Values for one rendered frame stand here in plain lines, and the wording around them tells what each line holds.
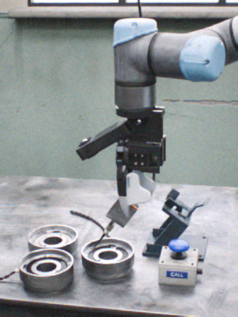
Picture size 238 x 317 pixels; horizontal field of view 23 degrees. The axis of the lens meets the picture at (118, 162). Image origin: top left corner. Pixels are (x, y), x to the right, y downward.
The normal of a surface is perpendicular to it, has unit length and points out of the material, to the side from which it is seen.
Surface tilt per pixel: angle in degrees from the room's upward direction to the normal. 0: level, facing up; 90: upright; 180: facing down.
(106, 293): 0
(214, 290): 0
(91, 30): 90
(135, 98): 89
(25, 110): 90
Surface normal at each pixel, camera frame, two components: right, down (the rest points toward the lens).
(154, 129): -0.23, 0.34
